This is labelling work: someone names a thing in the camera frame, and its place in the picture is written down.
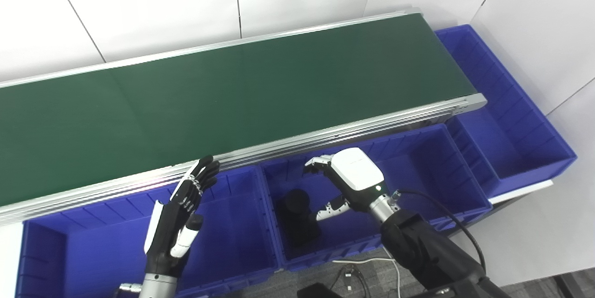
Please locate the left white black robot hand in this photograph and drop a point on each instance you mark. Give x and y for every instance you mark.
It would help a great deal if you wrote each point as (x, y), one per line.
(169, 228)

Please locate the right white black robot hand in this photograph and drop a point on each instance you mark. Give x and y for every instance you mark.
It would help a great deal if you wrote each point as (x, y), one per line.
(355, 172)

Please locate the black cylinder block part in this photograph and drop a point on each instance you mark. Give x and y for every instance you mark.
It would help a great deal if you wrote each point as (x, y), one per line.
(297, 219)

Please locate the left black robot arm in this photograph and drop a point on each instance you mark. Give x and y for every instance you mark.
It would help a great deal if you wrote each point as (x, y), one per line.
(158, 287)

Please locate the blue plastic bin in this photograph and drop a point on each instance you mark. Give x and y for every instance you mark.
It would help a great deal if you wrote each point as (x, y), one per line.
(418, 172)
(107, 242)
(506, 116)

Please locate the green conveyor belt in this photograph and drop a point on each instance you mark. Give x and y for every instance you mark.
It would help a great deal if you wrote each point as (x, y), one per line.
(232, 98)

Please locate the white board under bin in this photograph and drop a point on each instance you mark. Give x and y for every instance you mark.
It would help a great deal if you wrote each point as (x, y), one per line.
(520, 192)

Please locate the black box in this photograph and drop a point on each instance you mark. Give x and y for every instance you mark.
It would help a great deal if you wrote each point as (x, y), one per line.
(318, 291)

